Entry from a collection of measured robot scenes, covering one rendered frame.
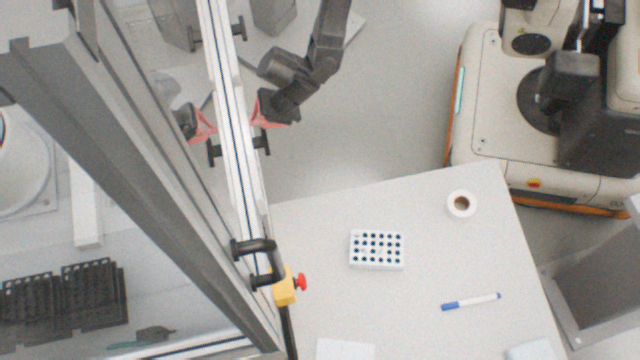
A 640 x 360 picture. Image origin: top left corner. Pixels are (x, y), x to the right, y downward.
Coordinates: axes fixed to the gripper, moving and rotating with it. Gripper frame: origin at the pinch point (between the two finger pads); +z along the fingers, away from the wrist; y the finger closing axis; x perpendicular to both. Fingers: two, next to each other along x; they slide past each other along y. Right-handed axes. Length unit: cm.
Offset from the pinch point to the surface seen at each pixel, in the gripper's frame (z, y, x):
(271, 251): -46, 36, 48
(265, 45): 65, -60, -82
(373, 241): -3.0, -25.4, 28.1
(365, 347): 3, -22, 51
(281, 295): 2.3, -0.7, 39.3
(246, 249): -46, 39, 47
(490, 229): -19, -49, 29
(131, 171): -69, 62, 51
